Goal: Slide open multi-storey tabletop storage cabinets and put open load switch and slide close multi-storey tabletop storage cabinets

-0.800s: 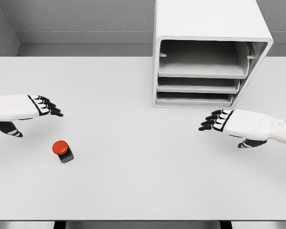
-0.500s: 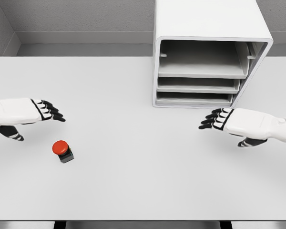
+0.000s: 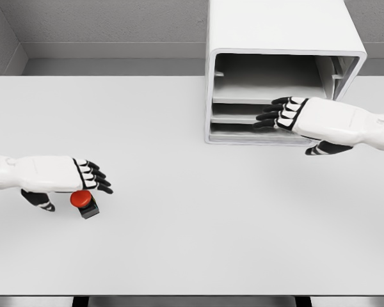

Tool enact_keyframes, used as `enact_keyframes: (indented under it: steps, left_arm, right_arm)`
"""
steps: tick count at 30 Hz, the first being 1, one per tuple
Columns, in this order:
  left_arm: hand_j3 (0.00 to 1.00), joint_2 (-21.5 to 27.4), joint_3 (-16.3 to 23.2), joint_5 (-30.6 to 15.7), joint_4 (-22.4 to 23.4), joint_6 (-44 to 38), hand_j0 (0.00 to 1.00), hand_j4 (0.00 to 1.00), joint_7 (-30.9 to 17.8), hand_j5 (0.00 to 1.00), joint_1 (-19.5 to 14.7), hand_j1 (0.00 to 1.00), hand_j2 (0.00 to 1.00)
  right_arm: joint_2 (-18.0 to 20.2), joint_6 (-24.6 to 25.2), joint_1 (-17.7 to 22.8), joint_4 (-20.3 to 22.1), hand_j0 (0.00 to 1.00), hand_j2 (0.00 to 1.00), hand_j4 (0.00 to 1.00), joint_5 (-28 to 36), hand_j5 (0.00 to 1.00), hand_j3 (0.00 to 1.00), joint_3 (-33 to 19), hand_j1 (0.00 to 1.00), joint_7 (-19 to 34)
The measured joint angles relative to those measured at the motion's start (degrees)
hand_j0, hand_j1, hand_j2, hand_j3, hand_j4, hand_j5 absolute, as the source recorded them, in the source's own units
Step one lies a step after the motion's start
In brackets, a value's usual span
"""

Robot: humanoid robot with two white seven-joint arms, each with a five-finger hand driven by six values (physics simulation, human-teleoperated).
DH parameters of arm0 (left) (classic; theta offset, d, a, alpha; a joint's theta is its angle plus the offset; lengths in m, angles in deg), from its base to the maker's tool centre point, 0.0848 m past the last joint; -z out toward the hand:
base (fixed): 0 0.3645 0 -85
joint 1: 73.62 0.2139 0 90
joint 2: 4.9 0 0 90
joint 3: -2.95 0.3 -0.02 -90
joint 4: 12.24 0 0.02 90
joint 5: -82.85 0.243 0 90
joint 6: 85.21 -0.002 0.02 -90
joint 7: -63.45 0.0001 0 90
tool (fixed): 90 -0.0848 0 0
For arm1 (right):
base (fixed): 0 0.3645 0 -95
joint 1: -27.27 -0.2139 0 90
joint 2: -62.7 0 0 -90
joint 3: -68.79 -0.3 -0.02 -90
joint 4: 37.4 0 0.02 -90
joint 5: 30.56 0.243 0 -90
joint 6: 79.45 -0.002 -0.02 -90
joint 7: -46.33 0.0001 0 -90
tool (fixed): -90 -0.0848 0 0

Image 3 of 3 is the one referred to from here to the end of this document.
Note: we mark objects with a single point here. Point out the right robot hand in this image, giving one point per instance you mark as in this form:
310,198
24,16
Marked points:
326,121

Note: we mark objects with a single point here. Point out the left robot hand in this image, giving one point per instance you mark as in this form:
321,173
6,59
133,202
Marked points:
51,174

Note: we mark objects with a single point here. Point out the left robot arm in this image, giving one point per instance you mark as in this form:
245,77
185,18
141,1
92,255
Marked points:
1,172

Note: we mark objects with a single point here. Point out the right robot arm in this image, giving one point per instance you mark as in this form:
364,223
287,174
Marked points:
382,131

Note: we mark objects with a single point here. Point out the white tabletop storage cabinet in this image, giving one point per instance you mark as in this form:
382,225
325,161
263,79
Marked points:
275,48

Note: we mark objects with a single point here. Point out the white cabinet drawer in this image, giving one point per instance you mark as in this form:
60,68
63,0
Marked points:
256,136

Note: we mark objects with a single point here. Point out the red button load switch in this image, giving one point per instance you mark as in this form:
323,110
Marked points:
83,202

